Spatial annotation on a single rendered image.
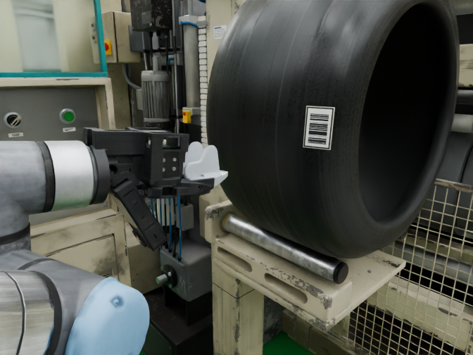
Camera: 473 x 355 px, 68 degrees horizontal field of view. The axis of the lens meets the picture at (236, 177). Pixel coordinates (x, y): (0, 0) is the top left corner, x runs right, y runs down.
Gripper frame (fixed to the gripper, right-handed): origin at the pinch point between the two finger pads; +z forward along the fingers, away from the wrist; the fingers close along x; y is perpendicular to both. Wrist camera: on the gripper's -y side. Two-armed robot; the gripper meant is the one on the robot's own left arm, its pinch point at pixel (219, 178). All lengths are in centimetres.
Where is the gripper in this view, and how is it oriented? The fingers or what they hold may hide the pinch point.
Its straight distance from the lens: 53.9
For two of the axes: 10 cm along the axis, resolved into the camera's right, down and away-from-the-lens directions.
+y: 0.9, -9.8, -2.0
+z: 7.3, -0.7, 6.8
